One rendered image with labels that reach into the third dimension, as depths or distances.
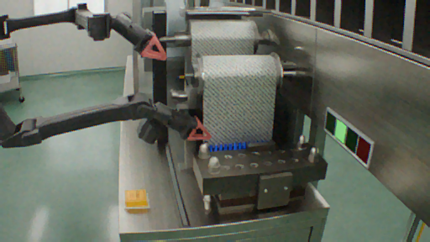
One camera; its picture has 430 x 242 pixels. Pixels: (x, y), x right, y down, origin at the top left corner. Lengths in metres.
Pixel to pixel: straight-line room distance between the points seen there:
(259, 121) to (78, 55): 5.83
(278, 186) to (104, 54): 5.91
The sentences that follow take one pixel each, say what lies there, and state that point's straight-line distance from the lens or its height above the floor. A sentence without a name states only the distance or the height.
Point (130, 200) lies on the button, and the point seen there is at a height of 0.92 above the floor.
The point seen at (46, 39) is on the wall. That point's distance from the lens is 6.91.
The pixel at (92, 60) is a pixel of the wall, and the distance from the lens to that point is 6.80.
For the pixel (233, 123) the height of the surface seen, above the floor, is 1.10.
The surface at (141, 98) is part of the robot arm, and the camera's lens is 1.07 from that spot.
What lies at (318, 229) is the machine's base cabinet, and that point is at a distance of 1.21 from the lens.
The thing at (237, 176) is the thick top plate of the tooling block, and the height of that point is 1.03.
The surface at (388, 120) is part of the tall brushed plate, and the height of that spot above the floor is 1.29.
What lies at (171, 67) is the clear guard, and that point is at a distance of 2.16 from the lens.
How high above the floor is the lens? 1.55
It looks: 22 degrees down
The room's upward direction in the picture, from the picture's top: 1 degrees clockwise
